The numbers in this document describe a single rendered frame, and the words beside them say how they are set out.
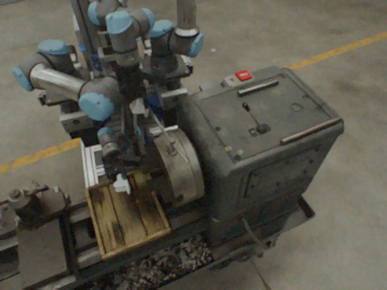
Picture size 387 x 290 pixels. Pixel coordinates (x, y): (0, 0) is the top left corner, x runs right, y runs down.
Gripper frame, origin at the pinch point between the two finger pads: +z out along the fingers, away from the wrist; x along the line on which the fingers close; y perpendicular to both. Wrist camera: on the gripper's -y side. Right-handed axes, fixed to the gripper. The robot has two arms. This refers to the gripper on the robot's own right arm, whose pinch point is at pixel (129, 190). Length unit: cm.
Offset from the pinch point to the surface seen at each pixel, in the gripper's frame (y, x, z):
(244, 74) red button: -65, 18, -27
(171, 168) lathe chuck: -16.9, 12.8, 5.2
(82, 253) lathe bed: 27.3, -24.2, 6.7
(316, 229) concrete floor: -119, -109, 20
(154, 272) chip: 2, -50, 19
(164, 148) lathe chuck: -17.3, 15.4, -2.8
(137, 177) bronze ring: -4.4, 3.7, -2.5
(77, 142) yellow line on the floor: 33, -108, -136
